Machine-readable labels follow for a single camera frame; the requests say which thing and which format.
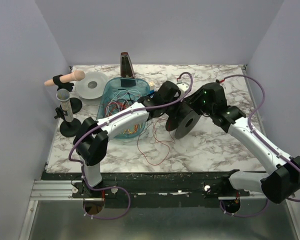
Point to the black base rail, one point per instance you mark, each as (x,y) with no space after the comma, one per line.
(161,190)

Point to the silver microphone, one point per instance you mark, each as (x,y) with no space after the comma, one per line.
(63,96)

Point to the dark grey cable spool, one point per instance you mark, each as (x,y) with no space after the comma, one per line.
(182,120)

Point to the brown metronome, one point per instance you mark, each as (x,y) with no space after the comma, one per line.
(126,66)

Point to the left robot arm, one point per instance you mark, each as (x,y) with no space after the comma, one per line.
(91,142)

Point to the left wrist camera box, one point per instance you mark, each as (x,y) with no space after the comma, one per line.
(183,87)

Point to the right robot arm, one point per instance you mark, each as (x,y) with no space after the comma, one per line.
(282,176)

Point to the aluminium rail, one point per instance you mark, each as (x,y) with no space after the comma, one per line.
(51,190)

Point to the blue transparent plastic bin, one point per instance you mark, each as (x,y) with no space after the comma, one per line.
(120,93)

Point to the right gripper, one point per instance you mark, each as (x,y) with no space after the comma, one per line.
(193,100)

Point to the white cable spool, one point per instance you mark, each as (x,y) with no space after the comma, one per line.
(92,86)

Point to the black microphone stand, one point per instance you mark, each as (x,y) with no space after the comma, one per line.
(67,128)
(76,103)

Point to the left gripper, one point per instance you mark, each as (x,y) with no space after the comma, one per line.
(172,107)

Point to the pink microphone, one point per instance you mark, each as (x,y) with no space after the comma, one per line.
(76,75)

